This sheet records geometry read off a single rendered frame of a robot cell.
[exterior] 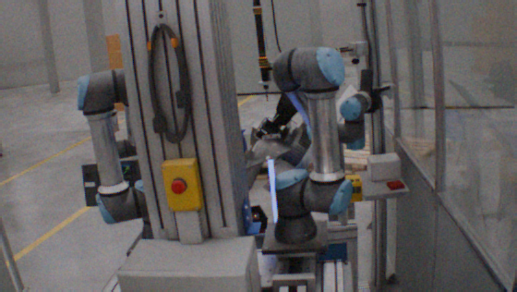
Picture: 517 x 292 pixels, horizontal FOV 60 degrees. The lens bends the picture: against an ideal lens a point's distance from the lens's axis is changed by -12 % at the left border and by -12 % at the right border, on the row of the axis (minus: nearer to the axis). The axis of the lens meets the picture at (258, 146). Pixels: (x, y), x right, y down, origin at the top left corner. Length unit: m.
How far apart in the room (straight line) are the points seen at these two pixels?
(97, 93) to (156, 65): 0.42
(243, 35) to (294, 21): 1.08
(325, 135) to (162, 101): 0.53
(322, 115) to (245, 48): 8.40
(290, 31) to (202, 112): 8.34
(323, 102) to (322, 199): 0.31
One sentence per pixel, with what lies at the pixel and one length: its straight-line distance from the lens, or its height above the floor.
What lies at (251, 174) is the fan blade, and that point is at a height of 1.01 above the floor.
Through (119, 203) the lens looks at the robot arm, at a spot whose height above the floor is 1.23.
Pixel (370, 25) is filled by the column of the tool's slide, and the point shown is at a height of 1.66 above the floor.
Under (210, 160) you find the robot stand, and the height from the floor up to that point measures 1.45.
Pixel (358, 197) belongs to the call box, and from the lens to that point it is 2.14.
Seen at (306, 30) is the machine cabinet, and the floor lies 1.22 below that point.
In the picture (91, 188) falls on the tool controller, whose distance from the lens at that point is 2.24.
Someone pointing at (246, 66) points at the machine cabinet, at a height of 0.58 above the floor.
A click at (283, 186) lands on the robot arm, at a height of 1.24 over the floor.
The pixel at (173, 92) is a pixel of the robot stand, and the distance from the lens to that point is 1.30.
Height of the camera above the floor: 1.84
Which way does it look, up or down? 16 degrees down
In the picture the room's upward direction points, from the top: 7 degrees counter-clockwise
